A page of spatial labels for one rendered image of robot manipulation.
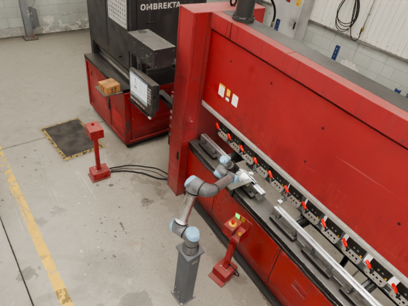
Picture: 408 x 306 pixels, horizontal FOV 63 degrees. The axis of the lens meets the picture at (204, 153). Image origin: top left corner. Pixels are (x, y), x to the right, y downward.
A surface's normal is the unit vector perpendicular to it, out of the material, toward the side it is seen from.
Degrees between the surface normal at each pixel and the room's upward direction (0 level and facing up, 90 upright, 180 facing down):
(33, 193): 0
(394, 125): 90
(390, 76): 90
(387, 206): 90
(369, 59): 90
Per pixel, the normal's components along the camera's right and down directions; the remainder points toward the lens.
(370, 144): -0.83, 0.27
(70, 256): 0.12, -0.77
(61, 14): 0.60, 0.56
